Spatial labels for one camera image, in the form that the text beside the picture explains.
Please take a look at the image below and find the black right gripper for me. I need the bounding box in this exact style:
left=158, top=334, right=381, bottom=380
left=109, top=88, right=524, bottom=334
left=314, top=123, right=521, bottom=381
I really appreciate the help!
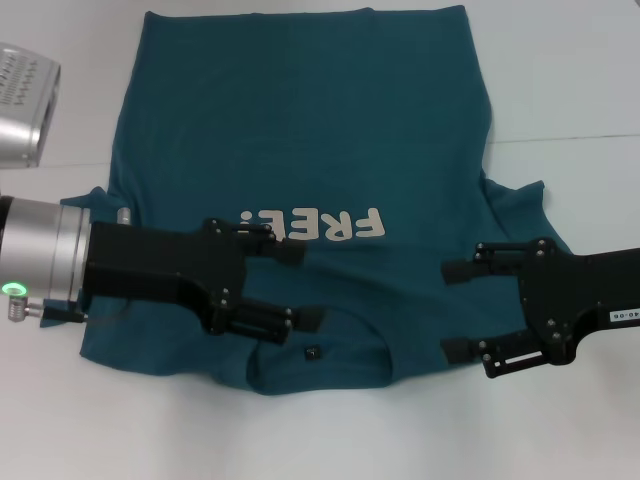
left=441, top=238, right=640, bottom=379

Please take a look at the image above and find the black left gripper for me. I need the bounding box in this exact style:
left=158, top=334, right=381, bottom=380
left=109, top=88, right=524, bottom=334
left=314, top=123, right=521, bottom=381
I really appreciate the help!
left=82, top=217, right=326, bottom=347

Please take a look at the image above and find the teal shirt with FREE print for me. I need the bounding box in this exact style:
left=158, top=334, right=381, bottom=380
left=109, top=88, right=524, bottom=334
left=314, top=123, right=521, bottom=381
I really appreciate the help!
left=39, top=5, right=596, bottom=397

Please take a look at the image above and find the left arm cable connector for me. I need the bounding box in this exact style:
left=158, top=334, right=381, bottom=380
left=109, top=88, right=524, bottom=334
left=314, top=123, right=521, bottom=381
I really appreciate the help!
left=3, top=294, right=90, bottom=325

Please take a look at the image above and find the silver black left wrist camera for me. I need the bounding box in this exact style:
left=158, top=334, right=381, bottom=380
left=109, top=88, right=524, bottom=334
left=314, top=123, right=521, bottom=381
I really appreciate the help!
left=0, top=42, right=62, bottom=169

